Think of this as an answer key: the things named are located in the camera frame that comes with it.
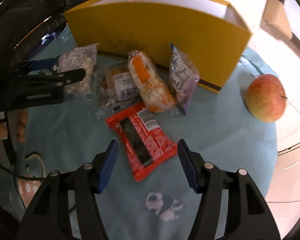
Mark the orange white rice roll pack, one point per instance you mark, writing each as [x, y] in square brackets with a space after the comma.
[154, 92]

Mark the brown biscuit clear packet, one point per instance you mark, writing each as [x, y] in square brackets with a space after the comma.
[115, 89]

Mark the cardboard frame corner protector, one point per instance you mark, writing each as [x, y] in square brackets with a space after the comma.
[275, 21]

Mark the person left hand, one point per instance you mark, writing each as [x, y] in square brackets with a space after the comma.
[21, 126]

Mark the clear nut snack packet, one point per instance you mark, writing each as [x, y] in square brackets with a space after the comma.
[79, 65]

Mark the purple white snack packet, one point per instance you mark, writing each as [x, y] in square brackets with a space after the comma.
[184, 77]

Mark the red yellow apple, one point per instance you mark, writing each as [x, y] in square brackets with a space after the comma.
[265, 98]

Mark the yellow cardboard box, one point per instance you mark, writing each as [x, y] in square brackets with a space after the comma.
[210, 32]

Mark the dark carved wooden chair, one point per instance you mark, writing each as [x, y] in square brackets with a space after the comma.
[25, 23]

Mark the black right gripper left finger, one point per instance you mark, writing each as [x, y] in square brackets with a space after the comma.
[61, 195]

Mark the red snack packet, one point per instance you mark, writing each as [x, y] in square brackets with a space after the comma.
[146, 144]

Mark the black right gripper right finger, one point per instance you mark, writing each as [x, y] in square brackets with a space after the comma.
[248, 215]

